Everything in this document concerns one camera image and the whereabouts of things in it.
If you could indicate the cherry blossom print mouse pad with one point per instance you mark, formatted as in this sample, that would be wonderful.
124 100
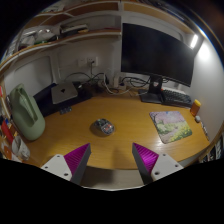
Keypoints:
170 126

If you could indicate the dark pen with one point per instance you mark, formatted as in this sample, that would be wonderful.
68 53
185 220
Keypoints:
205 130

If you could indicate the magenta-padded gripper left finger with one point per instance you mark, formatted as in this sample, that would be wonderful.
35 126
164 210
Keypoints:
77 160

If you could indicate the orange jar with yellow lid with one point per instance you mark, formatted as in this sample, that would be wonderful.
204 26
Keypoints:
195 108

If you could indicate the transparent computer mouse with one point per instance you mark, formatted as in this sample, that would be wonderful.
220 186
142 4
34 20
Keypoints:
104 126

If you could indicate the white power strip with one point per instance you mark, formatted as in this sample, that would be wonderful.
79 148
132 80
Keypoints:
116 82

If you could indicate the pale green watering can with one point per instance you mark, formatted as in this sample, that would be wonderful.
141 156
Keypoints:
28 120

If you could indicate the white wall socket plate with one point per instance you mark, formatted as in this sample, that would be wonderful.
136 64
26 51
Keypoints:
92 61
82 63

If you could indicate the silver mini computer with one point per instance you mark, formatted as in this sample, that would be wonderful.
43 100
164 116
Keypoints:
63 92

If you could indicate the black keyboard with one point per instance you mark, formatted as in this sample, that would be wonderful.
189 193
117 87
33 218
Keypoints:
176 97

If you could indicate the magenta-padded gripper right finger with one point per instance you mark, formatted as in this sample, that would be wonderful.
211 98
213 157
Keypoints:
146 159

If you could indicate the black flat box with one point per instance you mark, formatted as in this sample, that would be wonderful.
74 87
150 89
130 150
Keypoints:
43 100

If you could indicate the black computer monitor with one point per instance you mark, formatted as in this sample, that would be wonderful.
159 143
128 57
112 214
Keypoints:
153 50

